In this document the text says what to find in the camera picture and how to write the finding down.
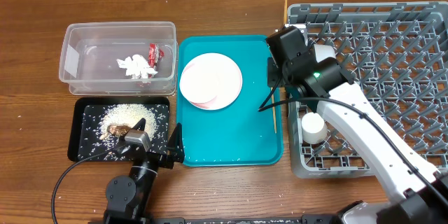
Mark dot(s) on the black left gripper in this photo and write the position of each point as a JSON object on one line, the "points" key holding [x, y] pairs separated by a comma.
{"points": [[166, 161]]}

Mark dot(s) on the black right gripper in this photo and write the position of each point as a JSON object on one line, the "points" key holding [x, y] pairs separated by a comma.
{"points": [[273, 71]]}

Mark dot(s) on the grey bowl with food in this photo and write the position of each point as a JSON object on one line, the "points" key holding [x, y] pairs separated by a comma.
{"points": [[322, 52]]}

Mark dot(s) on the wooden chopstick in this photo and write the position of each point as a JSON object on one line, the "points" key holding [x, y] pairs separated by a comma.
{"points": [[274, 115], [285, 12]]}

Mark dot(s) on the white napkin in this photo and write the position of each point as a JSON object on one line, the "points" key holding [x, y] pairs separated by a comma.
{"points": [[136, 66]]}

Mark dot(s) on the pink plate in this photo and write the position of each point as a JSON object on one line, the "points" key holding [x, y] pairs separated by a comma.
{"points": [[230, 80]]}

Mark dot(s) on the red snack wrapper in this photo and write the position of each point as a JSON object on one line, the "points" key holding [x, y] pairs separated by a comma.
{"points": [[154, 56]]}

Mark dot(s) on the white cup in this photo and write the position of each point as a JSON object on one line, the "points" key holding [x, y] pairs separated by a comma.
{"points": [[314, 128]]}

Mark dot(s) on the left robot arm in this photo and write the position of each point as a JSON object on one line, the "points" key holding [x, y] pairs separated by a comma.
{"points": [[127, 196]]}

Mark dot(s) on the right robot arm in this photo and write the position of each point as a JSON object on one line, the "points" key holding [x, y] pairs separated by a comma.
{"points": [[416, 189]]}

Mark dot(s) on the grey dishwasher rack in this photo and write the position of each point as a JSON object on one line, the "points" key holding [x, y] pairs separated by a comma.
{"points": [[397, 53]]}

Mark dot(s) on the spilled rice pile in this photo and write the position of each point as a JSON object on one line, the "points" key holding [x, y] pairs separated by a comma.
{"points": [[127, 115]]}

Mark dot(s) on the brown food piece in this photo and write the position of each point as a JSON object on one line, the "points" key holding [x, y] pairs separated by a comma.
{"points": [[115, 130]]}

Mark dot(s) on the black tray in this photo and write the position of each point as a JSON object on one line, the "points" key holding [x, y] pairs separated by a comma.
{"points": [[88, 111]]}

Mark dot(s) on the teal plastic tray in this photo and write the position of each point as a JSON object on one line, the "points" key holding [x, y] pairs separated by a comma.
{"points": [[238, 134]]}

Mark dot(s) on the clear plastic bin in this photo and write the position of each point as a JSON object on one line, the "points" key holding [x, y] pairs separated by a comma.
{"points": [[90, 50]]}

